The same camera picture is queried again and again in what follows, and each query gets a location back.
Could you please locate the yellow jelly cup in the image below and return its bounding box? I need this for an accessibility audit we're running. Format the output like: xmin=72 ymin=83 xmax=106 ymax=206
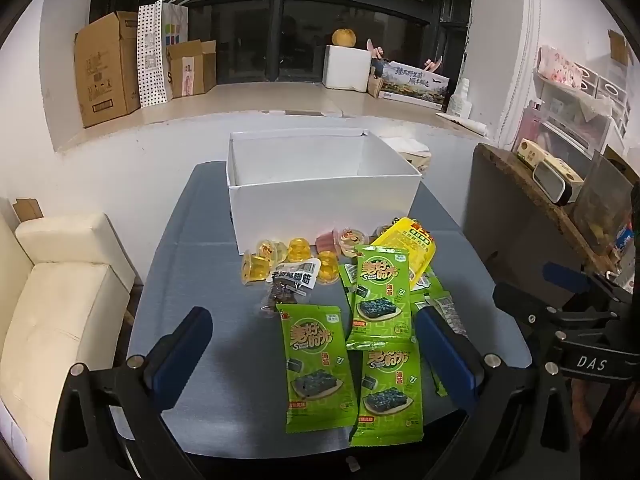
xmin=287 ymin=235 xmax=314 ymax=264
xmin=255 ymin=238 xmax=289 ymax=262
xmin=316 ymin=251 xmax=342 ymax=286
xmin=240 ymin=252 xmax=272 ymax=287

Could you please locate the pink floral cloth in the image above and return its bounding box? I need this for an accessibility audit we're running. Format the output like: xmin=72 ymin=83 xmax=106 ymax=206
xmin=537 ymin=44 xmax=584 ymax=87

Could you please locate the landscape printed box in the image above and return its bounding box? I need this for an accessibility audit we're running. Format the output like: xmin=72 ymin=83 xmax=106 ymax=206
xmin=377 ymin=60 xmax=451 ymax=112

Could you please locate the yellow snack packet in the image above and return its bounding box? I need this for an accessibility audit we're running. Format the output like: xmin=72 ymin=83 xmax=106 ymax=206
xmin=371 ymin=216 xmax=437 ymax=291

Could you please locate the printed lid jelly cup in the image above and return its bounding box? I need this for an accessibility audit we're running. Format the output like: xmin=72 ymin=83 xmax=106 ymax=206
xmin=337 ymin=227 xmax=371 ymax=257

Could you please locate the polka dot paper bag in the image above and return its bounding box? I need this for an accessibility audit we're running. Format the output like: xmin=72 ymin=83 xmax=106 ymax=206
xmin=137 ymin=2 xmax=174 ymax=109

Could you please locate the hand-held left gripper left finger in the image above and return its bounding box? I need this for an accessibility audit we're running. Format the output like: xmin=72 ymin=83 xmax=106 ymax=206
xmin=50 ymin=305 xmax=214 ymax=480

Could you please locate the large cardboard box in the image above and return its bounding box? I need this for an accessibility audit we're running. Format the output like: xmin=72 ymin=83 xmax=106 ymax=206
xmin=74 ymin=11 xmax=142 ymax=129

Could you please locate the cream sofa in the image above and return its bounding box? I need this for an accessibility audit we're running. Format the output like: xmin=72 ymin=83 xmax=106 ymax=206
xmin=0 ymin=212 xmax=139 ymax=463

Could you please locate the white cardboard box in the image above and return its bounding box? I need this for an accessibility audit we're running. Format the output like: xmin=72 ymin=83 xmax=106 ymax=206
xmin=225 ymin=129 xmax=424 ymax=257

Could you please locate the cardboard piece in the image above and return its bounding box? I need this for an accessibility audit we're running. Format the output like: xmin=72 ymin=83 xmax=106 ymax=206
xmin=12 ymin=198 xmax=44 ymax=222

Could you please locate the small open cardboard box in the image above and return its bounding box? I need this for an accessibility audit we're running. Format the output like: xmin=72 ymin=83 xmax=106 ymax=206
xmin=165 ymin=39 xmax=219 ymax=99

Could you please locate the white paper bag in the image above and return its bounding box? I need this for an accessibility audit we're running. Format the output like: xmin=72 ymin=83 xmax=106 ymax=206
xmin=155 ymin=0 xmax=190 ymax=102

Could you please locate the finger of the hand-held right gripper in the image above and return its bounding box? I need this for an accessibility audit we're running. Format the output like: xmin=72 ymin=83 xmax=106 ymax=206
xmin=541 ymin=261 xmax=621 ymax=311
xmin=491 ymin=281 xmax=560 ymax=342

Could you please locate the white foam box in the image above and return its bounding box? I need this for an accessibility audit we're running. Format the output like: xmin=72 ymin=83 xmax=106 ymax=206
xmin=322 ymin=44 xmax=374 ymax=94

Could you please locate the clear packet of dark snack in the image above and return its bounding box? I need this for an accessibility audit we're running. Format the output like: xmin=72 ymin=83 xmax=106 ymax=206
xmin=259 ymin=258 xmax=322 ymax=318

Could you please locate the white paper sheet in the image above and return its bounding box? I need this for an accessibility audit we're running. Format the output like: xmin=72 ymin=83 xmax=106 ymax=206
xmin=435 ymin=112 xmax=489 ymax=137

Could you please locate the beige stone windowsill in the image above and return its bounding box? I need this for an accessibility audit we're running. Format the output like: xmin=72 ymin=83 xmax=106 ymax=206
xmin=54 ymin=82 xmax=494 ymax=155

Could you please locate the clear plastic container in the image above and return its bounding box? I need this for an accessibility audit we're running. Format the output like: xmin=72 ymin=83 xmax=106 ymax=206
xmin=572 ymin=152 xmax=637 ymax=262

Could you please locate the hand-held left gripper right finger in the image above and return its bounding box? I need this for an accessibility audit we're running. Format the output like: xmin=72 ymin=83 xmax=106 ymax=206
xmin=414 ymin=306 xmax=585 ymax=480

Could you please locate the black window frame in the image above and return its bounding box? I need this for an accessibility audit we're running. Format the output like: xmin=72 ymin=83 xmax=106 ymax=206
xmin=90 ymin=0 xmax=476 ymax=87

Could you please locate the white plastic bottle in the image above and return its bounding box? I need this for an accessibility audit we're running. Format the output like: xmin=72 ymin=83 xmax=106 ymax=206
xmin=447 ymin=78 xmax=474 ymax=119

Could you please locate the crumpled white bag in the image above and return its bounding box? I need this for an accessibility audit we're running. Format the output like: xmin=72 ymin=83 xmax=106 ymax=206
xmin=394 ymin=137 xmax=433 ymax=175

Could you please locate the white alarm clock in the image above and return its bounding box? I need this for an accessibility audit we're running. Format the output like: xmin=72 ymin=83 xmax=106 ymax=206
xmin=531 ymin=157 xmax=584 ymax=207

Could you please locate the plastic drawer cabinet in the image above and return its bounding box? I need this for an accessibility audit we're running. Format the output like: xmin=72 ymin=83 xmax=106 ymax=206
xmin=510 ymin=45 xmax=634 ymax=162

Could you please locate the beige tissue pack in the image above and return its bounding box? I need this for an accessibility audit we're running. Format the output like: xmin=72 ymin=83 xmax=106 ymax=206
xmin=516 ymin=138 xmax=584 ymax=183

